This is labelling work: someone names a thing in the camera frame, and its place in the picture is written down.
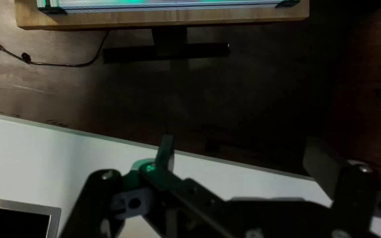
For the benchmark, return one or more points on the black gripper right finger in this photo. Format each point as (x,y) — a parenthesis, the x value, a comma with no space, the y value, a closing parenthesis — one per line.
(353,199)

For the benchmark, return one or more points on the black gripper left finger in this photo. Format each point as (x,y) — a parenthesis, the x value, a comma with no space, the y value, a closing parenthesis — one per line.
(97,203)

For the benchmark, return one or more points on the dark wood cabinet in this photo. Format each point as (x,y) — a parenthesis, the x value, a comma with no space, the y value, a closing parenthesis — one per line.
(375,67)

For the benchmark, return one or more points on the black stand foot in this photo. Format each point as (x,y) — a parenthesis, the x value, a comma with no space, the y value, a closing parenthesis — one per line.
(168,51)

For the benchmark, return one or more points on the aluminium rail base frame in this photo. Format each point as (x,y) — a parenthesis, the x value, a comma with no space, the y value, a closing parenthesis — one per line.
(164,3)

